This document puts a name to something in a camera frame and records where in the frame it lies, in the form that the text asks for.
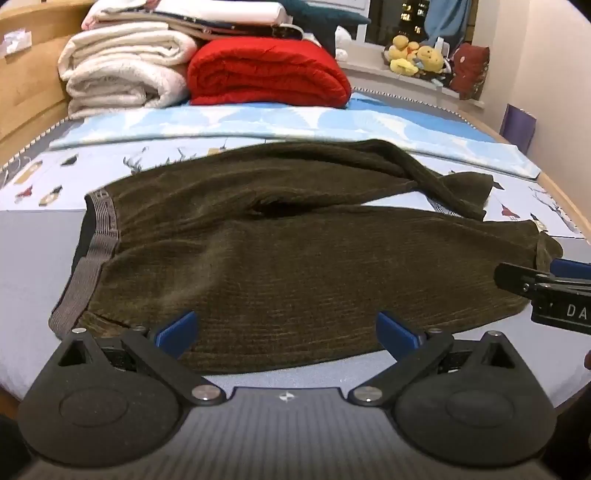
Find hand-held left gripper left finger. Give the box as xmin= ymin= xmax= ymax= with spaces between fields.
xmin=55 ymin=310 xmax=229 ymax=407

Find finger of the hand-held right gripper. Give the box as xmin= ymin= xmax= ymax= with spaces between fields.
xmin=551 ymin=258 xmax=591 ymax=281
xmin=493 ymin=261 xmax=591 ymax=297

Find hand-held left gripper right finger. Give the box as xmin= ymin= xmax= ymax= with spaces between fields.
xmin=347 ymin=311 xmax=532 ymax=407

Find dark olive corduroy pants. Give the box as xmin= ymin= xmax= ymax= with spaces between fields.
xmin=48 ymin=138 xmax=565 ymax=376

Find purple box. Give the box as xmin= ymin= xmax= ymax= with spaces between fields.
xmin=500 ymin=104 xmax=537 ymax=155

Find printed bed sheet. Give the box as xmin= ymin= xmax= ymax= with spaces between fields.
xmin=0 ymin=115 xmax=591 ymax=402

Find dark red plush toy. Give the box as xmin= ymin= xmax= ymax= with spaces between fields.
xmin=449 ymin=43 xmax=490 ymax=101

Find light blue patterned blanket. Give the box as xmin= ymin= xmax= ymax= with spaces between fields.
xmin=48 ymin=90 xmax=542 ymax=180

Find yellow plush toy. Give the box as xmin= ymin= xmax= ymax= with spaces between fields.
xmin=413 ymin=45 xmax=447 ymax=75
xmin=386 ymin=34 xmax=421 ymax=75

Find white fleece folded blanket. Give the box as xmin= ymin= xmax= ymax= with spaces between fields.
xmin=58 ymin=21 xmax=200 ymax=121

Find blue curtain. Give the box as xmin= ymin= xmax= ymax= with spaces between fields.
xmin=424 ymin=0 xmax=472 ymax=43

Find red folded blanket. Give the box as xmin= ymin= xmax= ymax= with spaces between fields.
xmin=187 ymin=38 xmax=352 ymax=110

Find dark window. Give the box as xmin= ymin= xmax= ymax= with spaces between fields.
xmin=368 ymin=0 xmax=435 ymax=47

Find white plush toy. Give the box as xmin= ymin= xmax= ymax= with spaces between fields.
xmin=333 ymin=25 xmax=352 ymax=62

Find wooden headboard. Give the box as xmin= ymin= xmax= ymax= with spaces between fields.
xmin=0 ymin=0 xmax=100 ymax=160

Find stack of folded white bedding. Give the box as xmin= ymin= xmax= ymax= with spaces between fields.
xmin=82 ymin=0 xmax=305 ymax=43

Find teal pillow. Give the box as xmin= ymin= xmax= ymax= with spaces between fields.
xmin=277 ymin=0 xmax=372 ymax=52

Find wooden bed frame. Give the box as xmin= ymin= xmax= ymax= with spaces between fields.
xmin=462 ymin=113 xmax=591 ymax=252

